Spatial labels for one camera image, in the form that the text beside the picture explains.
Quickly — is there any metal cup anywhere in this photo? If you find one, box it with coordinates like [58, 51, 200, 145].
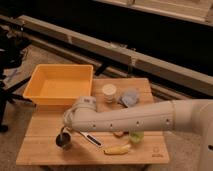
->
[56, 132, 71, 150]

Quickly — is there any long grey rail beam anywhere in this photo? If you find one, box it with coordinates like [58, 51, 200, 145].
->
[0, 14, 213, 96]

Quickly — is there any yellow toy banana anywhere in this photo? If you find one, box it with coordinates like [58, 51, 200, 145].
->
[104, 144, 131, 155]

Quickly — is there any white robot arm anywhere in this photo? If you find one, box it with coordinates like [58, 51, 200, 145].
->
[63, 96, 213, 171]

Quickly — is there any black tripod stand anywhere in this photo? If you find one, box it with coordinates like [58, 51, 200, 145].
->
[0, 26, 30, 133]

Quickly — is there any blue crumpled cloth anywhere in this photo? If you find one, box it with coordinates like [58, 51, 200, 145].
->
[118, 89, 139, 108]

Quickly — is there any orange toy fruit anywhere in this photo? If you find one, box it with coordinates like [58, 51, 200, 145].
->
[113, 132, 124, 137]

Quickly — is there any green plastic cup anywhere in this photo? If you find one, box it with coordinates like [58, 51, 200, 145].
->
[129, 132, 144, 144]

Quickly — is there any yellow plastic bin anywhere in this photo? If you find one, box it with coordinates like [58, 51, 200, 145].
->
[23, 64, 93, 106]

